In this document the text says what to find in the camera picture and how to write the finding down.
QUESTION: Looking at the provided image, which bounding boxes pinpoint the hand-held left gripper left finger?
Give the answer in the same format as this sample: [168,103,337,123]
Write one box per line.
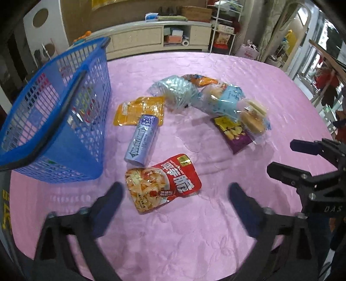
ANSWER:
[31,182,126,281]

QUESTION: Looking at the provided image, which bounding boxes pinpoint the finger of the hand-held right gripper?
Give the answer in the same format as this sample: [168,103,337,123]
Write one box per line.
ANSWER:
[267,162,338,190]
[290,138,346,166]

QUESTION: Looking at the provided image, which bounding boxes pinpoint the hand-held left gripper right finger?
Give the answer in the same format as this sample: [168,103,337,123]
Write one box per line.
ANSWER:
[227,182,325,281]

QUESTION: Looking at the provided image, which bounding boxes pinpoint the red snack packet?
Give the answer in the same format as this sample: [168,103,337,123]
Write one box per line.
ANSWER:
[125,153,202,214]

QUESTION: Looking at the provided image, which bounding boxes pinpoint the blue silver gum packet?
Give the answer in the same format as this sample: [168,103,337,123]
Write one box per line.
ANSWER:
[124,114,159,166]

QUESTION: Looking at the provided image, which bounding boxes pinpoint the light blue striped packet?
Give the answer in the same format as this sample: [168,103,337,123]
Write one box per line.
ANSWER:
[150,76,202,114]
[200,84,246,119]

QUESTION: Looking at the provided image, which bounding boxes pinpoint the yellow snack packet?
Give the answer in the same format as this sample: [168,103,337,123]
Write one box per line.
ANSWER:
[113,96,165,127]

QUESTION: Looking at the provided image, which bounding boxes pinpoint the blue plastic basket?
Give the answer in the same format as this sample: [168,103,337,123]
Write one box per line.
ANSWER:
[0,37,112,184]

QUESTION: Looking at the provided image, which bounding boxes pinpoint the person's dark trousers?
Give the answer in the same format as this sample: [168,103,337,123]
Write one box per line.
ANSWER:
[305,213,346,281]

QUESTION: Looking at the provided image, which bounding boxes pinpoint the clear sandwich cake packet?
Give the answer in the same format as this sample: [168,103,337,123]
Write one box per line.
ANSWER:
[239,99,271,136]

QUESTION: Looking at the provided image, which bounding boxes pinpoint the purple snack packet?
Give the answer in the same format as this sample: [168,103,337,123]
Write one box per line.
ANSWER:
[211,116,256,155]

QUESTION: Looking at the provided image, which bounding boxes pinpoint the pink tablecloth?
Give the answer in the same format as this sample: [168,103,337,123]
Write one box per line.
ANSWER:
[8,51,336,281]

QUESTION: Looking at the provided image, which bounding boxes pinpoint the red hanging clothes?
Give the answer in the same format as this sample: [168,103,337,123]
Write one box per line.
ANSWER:
[315,66,340,89]

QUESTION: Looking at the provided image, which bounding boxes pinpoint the pink bag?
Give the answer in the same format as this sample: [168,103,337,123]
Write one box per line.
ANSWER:
[238,40,258,60]

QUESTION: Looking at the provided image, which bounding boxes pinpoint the arched standing mirror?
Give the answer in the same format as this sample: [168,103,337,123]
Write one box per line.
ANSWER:
[270,3,310,76]

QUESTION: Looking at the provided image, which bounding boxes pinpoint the orange snack bar packet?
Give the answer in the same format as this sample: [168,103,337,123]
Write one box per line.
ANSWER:
[181,73,221,87]

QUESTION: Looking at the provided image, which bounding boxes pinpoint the patterned beige curtain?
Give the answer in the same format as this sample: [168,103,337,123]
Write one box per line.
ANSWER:
[259,0,288,61]

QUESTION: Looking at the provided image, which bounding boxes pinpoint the red yellow snack bag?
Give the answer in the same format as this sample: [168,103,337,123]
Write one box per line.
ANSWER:
[215,32,230,45]

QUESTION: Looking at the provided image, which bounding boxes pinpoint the white metal rack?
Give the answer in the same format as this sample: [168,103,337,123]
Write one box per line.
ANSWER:
[206,0,245,54]

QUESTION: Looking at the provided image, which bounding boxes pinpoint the cream low cabinet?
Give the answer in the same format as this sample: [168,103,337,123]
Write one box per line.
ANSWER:
[67,21,213,61]

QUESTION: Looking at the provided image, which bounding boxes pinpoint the plate of oranges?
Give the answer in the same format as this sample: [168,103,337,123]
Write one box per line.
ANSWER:
[73,31,92,44]

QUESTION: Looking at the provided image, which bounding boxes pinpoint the green cushion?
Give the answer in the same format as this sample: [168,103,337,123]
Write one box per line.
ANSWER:
[158,15,188,22]

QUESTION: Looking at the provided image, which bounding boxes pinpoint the row of dark bottles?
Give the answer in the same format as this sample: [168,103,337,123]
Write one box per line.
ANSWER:
[158,6,179,16]

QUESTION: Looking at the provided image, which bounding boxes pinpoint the yellow wall cloth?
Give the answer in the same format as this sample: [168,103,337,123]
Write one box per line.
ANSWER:
[90,0,136,11]

